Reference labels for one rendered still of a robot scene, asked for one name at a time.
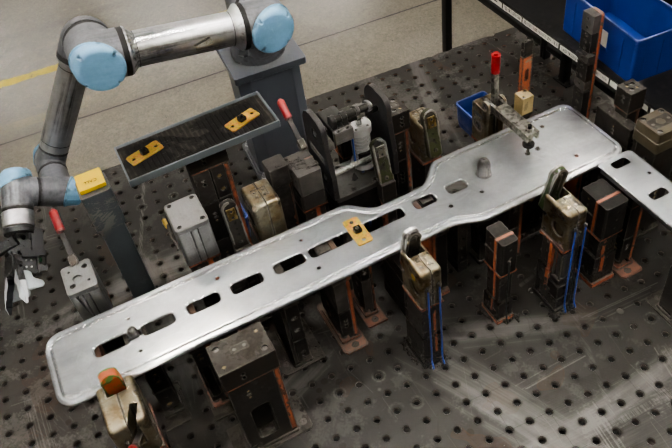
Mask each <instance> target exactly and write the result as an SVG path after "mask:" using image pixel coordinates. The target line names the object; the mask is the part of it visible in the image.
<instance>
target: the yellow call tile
mask: <svg viewBox="0 0 672 448"><path fill-rule="evenodd" d="M74 179H75V182H76V184H77V187H78V190H79V193H80V194H81V195H84V194H86V193H89V192H91V191H94V190H96V189H98V188H101V187H103V186H106V182H105V179H104V177H103V174H102V172H101V170H100V168H99V167H97V168H95V169H92V170H90V171H87V172H85V173H82V174H80V175H77V176H75V177H74Z"/></svg>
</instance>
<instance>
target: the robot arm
mask: <svg viewBox="0 0 672 448"><path fill-rule="evenodd" d="M225 3H226V7H227V11H226V12H221V13H216V14H211V15H206V16H201V17H196V18H191V19H186V20H181V21H176V22H171V23H167V24H162V25H157V26H152V27H147V28H142V29H137V30H132V31H129V30H127V29H125V28H124V27H122V26H118V27H113V28H108V27H107V26H106V25H105V24H104V23H103V22H102V21H101V20H99V19H97V18H95V17H92V16H87V15H85V16H77V17H75V18H72V19H71V20H69V21H68V22H67V23H66V24H65V25H64V27H63V29H62V31H61V34H60V38H59V43H58V48H57V52H56V58H57V60H58V61H59V63H58V67H57V71H56V76H55V80H54V84H53V88H52V93H51V97H50V101H49V105H48V109H47V114H46V118H45V122H44V126H43V131H42V135H41V139H40V143H39V144H38V145H37V146H36V147H35V148H34V151H33V162H34V165H35V167H36V170H37V174H38V177H32V174H31V171H30V170H29V169H27V168H22V167H11V168H7V169H5V170H3V171H2V172H1V173H0V200H1V216H2V229H3V235H4V237H7V238H8V239H6V240H4V241H2V242H1V243H0V257H1V256H3V255H5V258H6V259H5V274H4V298H5V309H6V311H7V313H8V314H9V315H12V308H13V306H12V304H13V302H16V301H20V300H23V301H24V302H25V303H28V302H29V300H28V297H29V296H30V294H31V291H30V290H32V289H36V288H39V287H42V286H44V284H45V283H44V281H43V280H42V279H38V278H34V277H40V276H41V275H42V272H41V271H47V270H48V267H47V254H46V250H44V243H43V230H42V229H35V228H34V227H35V215H34V206H64V207H66V206H72V205H79V204H80V203H81V200H80V197H79V194H78V192H77V189H76V186H75V183H76V182H75V179H74V177H73V176H71V177H70V176H69V173H68V169H67V166H66V159H67V155H68V152H69V148H70V144H71V141H72V137H73V133H74V129H75V125H76V122H77V118H78V114H79V110H80V106H81V103H82V99H83V95H84V91H85V88H86V87H87V88H89V89H91V90H95V91H107V90H111V89H113V88H115V87H117V86H118V85H120V82H122V81H123V80H124V78H125V77H128V76H132V75H134V74H135V73H136V71H137V70H138V68H139V67H142V66H147V65H151V64H156V63H160V62H165V61H169V60H174V59H178V58H183V57H187V56H192V55H197V54H201V53H206V52H210V51H215V50H219V49H224V48H228V47H231V53H232V57H233V59H234V60H235V61H236V62H237V63H239V64H242V65H246V66H259V65H264V64H267V63H270V62H272V61H274V60H276V59H278V58H279V57H280V56H281V55H282V54H283V53H284V51H285V48H286V45H287V43H288V41H289V40H290V39H291V37H292V35H293V31H294V21H293V18H292V16H291V14H290V13H289V11H288V9H287V8H286V7H285V6H284V5H283V4H282V3H281V2H280V1H279V0H225ZM22 239H23V240H22ZM40 256H45V265H46V266H44V264H41V262H42V258H40Z"/></svg>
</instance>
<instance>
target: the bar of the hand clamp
mask: <svg viewBox="0 0 672 448"><path fill-rule="evenodd" d="M484 101H487V102H488V103H489V104H490V106H491V112H492V113H493V114H494V115H495V116H496V117H497V118H498V119H500V120H501V121H502V122H503V123H504V124H505V125H506V126H508V127H509V128H510V129H511V130H512V131H513V132H514V133H515V134H517V135H518V136H519V137H520V138H521V139H522V140H523V142H522V146H523V147H524V148H525V149H532V148H533V147H534V146H535V142H534V141H533V137H535V138H536V139H537V138H539V132H540V131H539V130H538V129H537V128H536V127H534V126H533V125H532V124H531V123H530V122H528V121H527V120H526V119H525V118H524V117H523V116H521V115H520V114H519V113H518V112H517V111H516V110H514V109H513V108H512V107H511V106H510V105H508V104H507V103H506V102H505V101H504V100H503V99H501V98H500V97H499V96H498V102H499V104H498V106H497V107H496V106H495V105H494V104H493V103H492V102H491V101H489V100H488V99H487V98H485V99H484Z"/></svg>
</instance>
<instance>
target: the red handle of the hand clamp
mask: <svg viewBox="0 0 672 448"><path fill-rule="evenodd" d="M500 65H501V53H499V52H498V51H495V52H493V53H492V54H491V98H490V101H491V102H492V103H493V104H494V105H495V106H496V107H497V106H498V104H499V102H498V94H499V73H500Z"/></svg>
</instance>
